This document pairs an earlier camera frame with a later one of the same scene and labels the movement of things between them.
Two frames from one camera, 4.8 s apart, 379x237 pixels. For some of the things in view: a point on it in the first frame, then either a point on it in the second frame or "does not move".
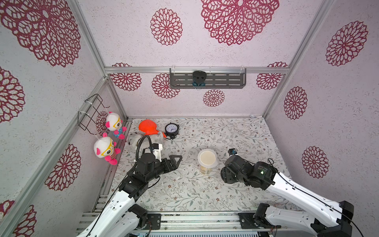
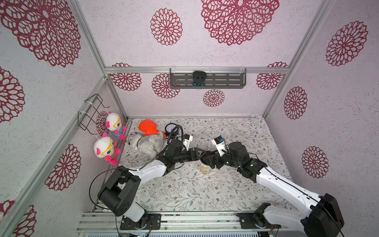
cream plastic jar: [207, 166] does not move
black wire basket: [87, 116] does not move
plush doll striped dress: [104, 147] does not move
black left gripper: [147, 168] → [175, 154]
